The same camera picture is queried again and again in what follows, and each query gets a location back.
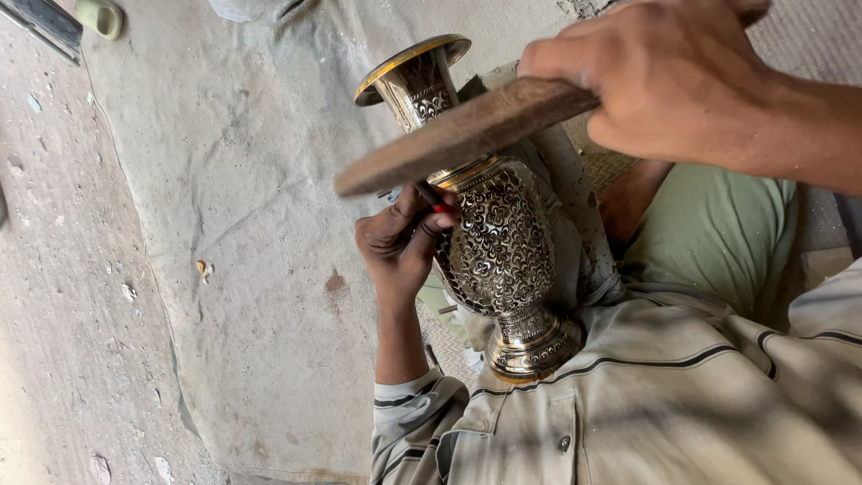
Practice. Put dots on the black red chisel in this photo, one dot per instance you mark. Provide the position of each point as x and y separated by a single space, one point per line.
434 199

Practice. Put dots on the small metal tool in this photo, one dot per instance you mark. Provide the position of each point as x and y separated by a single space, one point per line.
434 358

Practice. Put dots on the person's left hand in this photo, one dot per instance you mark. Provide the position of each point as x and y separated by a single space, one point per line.
394 249

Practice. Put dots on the beige striped shirt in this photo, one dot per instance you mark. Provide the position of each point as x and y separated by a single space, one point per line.
640 404

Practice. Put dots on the person's left fingers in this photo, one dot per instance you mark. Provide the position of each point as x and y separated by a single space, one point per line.
404 215

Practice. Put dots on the grey metal bar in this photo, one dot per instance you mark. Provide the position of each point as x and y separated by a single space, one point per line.
44 23

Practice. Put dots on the brown wooden mallet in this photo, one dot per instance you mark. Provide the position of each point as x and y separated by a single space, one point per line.
464 135

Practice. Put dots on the grey sackcloth floor cover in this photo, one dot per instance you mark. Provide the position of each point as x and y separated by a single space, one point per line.
269 202

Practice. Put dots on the person's right hand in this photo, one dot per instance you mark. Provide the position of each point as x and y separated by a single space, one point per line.
673 81

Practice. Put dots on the person's right fingers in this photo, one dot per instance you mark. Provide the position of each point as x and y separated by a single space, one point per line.
559 57

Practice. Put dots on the woven beige mat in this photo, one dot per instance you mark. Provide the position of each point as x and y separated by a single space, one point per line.
808 40

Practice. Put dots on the engraved brass vase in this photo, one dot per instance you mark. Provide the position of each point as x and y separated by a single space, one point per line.
502 249

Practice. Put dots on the clear plastic bag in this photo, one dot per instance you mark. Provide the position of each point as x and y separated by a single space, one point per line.
232 8

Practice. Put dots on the green trousers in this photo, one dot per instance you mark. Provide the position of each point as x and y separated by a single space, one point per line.
714 229

